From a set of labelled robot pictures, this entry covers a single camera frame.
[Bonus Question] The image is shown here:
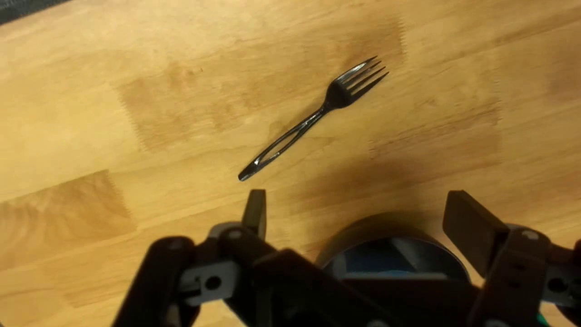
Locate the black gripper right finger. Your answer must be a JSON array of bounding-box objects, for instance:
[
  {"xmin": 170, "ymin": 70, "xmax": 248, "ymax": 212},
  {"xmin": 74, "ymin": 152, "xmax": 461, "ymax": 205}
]
[{"xmin": 443, "ymin": 188, "xmax": 581, "ymax": 327}]

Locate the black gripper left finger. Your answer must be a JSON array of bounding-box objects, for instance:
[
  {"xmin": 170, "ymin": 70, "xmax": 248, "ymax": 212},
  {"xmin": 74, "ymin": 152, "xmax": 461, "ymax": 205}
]
[{"xmin": 110, "ymin": 187, "xmax": 377, "ymax": 327}]

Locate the black bowl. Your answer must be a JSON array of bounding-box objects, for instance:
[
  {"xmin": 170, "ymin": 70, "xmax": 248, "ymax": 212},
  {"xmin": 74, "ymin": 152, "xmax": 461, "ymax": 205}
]
[{"xmin": 314, "ymin": 208, "xmax": 482, "ymax": 287}]

